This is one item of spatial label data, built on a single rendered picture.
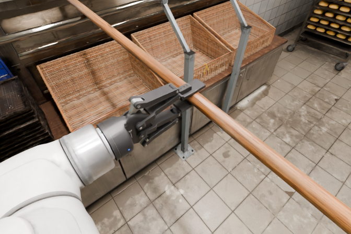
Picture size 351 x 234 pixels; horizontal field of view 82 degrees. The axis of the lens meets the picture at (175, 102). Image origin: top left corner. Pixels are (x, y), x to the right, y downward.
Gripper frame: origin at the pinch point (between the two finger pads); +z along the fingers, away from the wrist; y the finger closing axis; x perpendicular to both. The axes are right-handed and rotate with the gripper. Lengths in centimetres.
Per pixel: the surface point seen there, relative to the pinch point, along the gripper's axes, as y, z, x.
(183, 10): 30, 86, -101
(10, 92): 32, -39, -79
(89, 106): 61, -10, -78
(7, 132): 38, -46, -60
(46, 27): 3, -15, -63
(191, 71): 35, 40, -41
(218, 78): 61, 75, -47
